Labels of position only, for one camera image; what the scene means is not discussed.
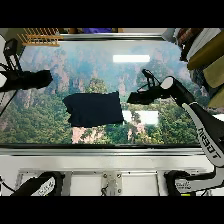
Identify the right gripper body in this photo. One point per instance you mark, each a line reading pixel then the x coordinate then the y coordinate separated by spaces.
pixel 148 96

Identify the navy blue T-shirt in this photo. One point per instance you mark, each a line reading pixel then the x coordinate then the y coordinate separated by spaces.
pixel 94 109

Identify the white garment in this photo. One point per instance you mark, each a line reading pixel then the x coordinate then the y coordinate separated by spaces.
pixel 205 40

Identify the purple garment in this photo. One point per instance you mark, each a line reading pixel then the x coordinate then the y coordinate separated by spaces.
pixel 97 30

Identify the khaki garment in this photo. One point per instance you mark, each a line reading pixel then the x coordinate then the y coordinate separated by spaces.
pixel 215 75

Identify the brown garment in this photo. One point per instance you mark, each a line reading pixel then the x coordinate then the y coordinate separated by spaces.
pixel 186 34

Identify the mustard garment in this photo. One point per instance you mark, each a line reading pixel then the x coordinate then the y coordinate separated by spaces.
pixel 208 55

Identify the wooden hanger rack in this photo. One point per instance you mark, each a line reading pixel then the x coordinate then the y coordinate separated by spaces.
pixel 41 38

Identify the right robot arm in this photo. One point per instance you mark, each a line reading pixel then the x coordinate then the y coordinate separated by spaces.
pixel 208 130

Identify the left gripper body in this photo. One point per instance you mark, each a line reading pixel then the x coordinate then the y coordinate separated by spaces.
pixel 30 80

